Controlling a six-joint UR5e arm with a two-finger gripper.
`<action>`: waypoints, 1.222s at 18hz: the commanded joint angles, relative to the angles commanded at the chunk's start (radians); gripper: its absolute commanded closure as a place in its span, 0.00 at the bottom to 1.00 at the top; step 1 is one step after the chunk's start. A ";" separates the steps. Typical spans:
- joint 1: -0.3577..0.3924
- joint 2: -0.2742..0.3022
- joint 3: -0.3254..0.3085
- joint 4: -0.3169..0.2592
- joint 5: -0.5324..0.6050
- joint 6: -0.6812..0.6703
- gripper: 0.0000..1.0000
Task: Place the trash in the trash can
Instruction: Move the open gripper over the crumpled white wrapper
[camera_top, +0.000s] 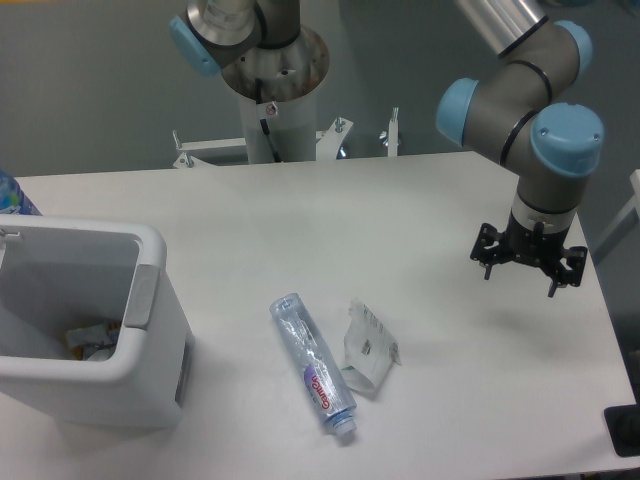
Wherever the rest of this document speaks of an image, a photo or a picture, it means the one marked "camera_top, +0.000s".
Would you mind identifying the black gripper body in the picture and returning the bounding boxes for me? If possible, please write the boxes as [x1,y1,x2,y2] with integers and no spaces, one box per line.
[501,209,570,268]

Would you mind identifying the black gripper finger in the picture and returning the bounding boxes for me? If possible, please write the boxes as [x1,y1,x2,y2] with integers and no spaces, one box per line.
[540,246,588,298]
[470,223,511,280]

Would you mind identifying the white plastic wrapper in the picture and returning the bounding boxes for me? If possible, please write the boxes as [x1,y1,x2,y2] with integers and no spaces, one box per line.
[341,298,402,396]

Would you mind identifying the clear crushed plastic bottle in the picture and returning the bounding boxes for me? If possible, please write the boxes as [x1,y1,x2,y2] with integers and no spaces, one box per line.
[269,293,357,439]

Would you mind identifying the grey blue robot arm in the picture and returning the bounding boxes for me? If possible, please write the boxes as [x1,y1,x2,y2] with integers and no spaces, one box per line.
[168,1,604,289]

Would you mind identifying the trash inside can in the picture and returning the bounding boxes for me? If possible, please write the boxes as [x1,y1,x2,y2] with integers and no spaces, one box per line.
[64,322,122,362]

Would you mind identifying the white plastic trash can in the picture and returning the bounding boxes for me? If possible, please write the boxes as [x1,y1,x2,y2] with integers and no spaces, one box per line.
[1,215,195,428]

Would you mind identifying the black table clamp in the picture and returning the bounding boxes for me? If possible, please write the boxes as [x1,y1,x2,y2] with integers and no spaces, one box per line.
[604,404,639,458]

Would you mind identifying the blue patterned bottle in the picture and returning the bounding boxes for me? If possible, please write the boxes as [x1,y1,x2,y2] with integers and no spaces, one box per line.
[0,171,42,216]

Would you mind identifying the white frame at right edge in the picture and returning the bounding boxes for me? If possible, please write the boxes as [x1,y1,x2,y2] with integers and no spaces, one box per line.
[592,169,639,265]

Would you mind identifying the white upright clamp post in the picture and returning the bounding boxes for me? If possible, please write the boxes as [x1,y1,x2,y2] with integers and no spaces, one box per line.
[379,106,401,157]

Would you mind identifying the white right base bracket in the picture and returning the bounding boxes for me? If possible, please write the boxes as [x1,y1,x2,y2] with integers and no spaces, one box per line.
[316,117,354,162]

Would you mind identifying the white base bracket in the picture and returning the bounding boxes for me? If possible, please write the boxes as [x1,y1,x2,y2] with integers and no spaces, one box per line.
[316,117,354,162]
[172,130,248,169]

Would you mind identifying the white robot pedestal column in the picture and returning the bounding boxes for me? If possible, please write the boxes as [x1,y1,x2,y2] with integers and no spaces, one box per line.
[222,26,330,164]

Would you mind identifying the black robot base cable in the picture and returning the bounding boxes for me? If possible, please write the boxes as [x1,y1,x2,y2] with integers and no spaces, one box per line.
[254,77,282,164]

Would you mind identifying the white left base bracket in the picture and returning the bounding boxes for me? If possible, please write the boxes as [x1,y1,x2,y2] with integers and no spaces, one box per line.
[172,130,248,169]

